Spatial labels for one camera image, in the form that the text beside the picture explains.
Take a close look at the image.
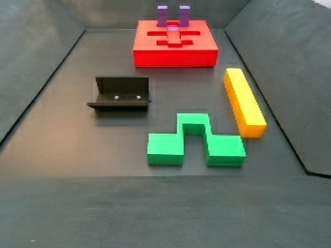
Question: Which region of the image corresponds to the red slotted base block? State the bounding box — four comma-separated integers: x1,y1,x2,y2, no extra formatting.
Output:
133,20,219,67

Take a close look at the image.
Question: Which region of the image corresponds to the purple U-shaped block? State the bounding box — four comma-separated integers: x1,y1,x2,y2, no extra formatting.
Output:
157,5,191,28

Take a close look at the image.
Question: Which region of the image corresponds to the yellow long bar block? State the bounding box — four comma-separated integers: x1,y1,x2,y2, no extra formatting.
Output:
225,68,267,139

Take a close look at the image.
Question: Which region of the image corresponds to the black angle fixture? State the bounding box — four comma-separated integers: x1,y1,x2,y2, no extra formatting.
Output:
87,77,150,109

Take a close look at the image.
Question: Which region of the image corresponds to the green zigzag block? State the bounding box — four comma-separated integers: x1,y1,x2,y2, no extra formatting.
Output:
146,112,247,168

